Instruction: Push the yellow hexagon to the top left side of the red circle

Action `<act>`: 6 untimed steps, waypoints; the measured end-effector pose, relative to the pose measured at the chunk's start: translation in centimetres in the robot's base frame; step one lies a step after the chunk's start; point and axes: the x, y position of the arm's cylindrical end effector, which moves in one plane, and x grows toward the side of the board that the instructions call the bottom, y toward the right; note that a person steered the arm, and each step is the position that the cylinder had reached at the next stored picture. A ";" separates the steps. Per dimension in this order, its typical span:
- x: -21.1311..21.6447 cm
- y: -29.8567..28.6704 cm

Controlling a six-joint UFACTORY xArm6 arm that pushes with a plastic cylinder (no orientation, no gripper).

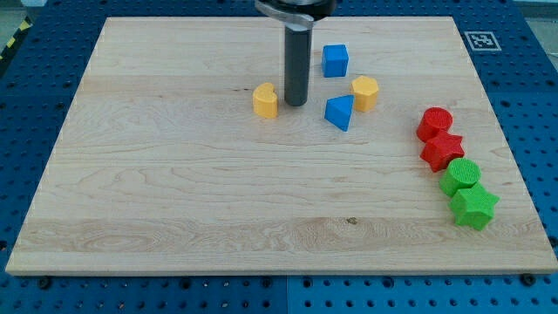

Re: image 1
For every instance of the yellow hexagon block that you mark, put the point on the yellow hexagon block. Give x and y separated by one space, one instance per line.
365 91

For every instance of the red circle block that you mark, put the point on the red circle block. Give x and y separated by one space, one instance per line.
434 120

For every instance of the green circle block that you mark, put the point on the green circle block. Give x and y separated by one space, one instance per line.
460 173

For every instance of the yellow crescent block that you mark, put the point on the yellow crescent block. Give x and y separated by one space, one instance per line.
265 101

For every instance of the blue triangle block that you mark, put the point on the blue triangle block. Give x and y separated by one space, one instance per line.
338 111

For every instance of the wooden board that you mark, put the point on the wooden board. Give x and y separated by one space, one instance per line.
162 168

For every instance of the blue cube block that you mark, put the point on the blue cube block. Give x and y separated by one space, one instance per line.
335 60

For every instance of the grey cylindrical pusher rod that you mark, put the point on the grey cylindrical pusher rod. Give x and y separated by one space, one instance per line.
297 51

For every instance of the red star block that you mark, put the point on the red star block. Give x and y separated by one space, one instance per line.
440 150

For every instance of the green star block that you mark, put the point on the green star block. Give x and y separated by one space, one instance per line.
473 207

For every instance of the white fiducial marker tag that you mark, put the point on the white fiducial marker tag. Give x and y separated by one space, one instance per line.
482 41

